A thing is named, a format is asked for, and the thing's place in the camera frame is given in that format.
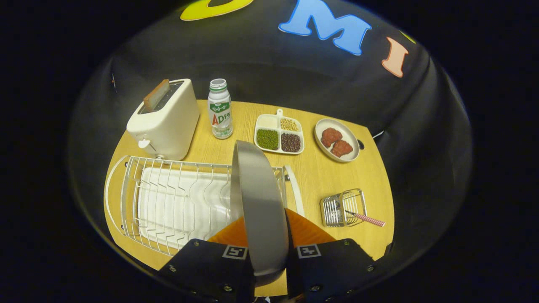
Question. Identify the white divided dish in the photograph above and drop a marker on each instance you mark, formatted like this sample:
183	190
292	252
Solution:
267	122

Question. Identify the pile of yellow soybeans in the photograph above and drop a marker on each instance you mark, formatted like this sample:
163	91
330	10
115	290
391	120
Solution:
289	124

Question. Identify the black backdrop cloth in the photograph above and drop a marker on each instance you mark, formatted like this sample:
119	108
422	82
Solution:
252	54

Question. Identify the white bottle with green label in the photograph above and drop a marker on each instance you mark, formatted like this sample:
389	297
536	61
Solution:
220	113

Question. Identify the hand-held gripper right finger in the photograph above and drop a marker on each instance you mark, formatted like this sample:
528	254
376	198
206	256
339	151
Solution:
328	269

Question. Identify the red meat patty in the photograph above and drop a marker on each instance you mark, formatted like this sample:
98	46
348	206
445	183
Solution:
341	148
331	136

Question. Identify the white drip tray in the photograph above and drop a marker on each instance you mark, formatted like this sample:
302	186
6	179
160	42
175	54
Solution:
181	202

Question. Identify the white shallow bowl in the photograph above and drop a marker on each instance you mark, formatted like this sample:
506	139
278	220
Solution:
346	131

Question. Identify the white toaster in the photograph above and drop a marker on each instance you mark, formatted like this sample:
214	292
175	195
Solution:
168	126

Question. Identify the beige round plate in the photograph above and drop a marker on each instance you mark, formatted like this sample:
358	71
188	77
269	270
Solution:
261	202

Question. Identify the pile of dark red beans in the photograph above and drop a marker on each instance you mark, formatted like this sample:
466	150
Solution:
291	142

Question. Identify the brown toast slice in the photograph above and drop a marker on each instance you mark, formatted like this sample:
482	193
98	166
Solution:
156	96

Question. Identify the pile of green beans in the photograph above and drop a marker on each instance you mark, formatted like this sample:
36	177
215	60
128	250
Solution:
268	139

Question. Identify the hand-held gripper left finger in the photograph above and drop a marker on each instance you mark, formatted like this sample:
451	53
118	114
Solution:
202	265

